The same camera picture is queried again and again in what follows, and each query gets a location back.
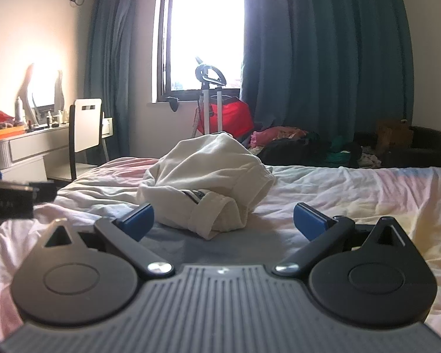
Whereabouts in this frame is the patterned cloth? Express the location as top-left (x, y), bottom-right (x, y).
top-left (357, 152), bottom-right (383, 169)

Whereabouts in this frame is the white dressing table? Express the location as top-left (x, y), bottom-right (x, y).
top-left (0, 118), bottom-right (114, 185)

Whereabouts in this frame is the dark framed window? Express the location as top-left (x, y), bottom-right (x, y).
top-left (156, 0), bottom-right (245, 103)

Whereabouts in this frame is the pink bed sheet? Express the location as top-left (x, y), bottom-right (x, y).
top-left (0, 156), bottom-right (441, 341)

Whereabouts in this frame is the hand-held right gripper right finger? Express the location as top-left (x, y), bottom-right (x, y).
top-left (274, 202), bottom-right (407, 277)

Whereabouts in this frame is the table mirror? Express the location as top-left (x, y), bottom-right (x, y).
top-left (16, 62), bottom-right (66, 126)

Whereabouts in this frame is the green cloth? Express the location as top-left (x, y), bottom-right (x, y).
top-left (323, 136), bottom-right (354, 164)

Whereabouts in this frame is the pink cloth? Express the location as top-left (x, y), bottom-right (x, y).
top-left (250, 126), bottom-right (308, 148)

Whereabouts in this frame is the orange box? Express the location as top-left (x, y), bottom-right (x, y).
top-left (0, 125), bottom-right (26, 141)

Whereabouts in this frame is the red bag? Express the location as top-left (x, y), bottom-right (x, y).
top-left (196, 96), bottom-right (255, 141)

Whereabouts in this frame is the black armchair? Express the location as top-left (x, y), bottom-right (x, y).
top-left (353, 125), bottom-right (441, 169)

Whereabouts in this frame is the dark clothes pile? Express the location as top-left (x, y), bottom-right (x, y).
top-left (258, 138), bottom-right (353, 169)

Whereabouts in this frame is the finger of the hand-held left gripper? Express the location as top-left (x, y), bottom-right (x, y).
top-left (29, 182), bottom-right (58, 204)

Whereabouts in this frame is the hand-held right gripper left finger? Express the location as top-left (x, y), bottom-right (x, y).
top-left (42, 203), bottom-right (175, 278)

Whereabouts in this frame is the brown plush toy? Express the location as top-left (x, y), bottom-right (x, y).
top-left (375, 119), bottom-right (414, 152)

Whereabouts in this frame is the white zip jacket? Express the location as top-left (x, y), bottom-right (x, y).
top-left (137, 132), bottom-right (276, 240)

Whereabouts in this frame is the blue curtain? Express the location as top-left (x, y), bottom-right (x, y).
top-left (240, 0), bottom-right (416, 146)
top-left (83, 0), bottom-right (163, 164)

